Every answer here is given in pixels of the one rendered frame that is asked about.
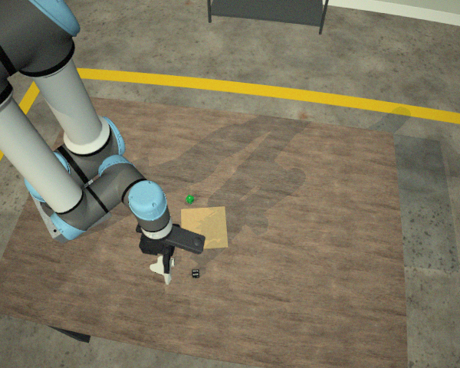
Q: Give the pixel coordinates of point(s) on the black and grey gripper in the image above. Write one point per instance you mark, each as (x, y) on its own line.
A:
(158, 247)

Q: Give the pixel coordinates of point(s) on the tan mat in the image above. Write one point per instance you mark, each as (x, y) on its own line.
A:
(210, 222)

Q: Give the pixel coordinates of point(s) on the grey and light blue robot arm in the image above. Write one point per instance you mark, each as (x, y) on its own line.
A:
(36, 41)

